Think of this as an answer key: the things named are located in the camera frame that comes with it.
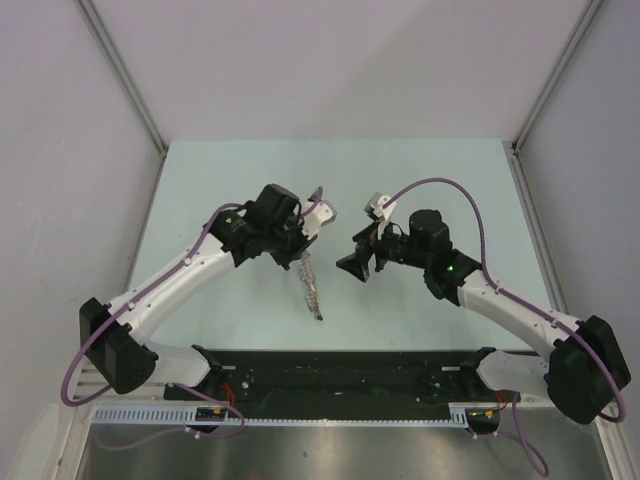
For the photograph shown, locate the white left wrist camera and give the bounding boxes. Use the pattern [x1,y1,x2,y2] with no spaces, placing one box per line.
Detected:
[301,200,337,239]

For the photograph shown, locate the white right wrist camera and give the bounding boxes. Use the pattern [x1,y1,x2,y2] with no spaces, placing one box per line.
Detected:
[364,193,397,240]

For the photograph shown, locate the left aluminium frame post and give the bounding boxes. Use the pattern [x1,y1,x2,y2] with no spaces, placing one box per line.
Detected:
[73,0,168,159]

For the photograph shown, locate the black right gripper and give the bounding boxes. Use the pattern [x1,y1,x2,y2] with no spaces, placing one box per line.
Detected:
[336,218,430,283]

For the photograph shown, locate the aluminium frame post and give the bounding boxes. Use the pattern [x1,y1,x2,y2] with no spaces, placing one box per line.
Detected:
[73,0,168,159]
[510,0,607,155]

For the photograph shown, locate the white slotted cable duct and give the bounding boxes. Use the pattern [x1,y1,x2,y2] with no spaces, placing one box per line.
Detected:
[91,404,498,429]

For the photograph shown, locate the aluminium rail profile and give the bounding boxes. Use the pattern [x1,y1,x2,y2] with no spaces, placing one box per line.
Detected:
[69,363,118,403]

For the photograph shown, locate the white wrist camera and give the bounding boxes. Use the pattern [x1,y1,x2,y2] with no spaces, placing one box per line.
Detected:
[301,200,337,239]
[364,193,397,240]

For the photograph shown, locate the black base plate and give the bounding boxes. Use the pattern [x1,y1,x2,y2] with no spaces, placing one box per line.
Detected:
[195,350,514,404]

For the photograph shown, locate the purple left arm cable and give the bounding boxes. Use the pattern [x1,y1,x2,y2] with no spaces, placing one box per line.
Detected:
[59,185,325,409]

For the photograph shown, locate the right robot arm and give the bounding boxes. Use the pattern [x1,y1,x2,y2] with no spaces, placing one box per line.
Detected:
[336,210,631,424]

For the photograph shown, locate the right aluminium frame post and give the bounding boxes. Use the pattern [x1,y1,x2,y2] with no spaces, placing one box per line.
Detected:
[510,0,607,155]

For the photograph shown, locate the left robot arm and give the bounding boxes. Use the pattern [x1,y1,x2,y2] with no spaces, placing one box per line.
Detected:
[80,184,334,400]

